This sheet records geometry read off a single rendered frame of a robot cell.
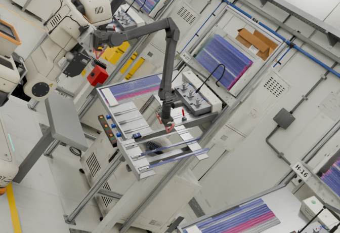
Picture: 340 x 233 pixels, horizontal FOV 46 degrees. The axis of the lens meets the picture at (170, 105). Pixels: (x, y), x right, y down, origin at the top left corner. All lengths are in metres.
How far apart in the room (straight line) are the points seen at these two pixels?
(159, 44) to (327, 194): 2.46
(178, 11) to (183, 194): 1.84
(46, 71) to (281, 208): 1.55
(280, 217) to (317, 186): 0.27
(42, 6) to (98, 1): 4.85
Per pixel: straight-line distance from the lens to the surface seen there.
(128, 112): 2.96
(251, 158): 4.44
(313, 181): 2.42
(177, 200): 3.39
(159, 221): 3.47
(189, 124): 2.86
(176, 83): 3.26
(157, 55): 4.23
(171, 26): 2.45
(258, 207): 2.36
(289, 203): 2.43
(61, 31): 2.38
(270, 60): 2.91
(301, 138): 4.24
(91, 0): 2.38
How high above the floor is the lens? 1.58
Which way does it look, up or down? 11 degrees down
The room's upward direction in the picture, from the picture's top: 40 degrees clockwise
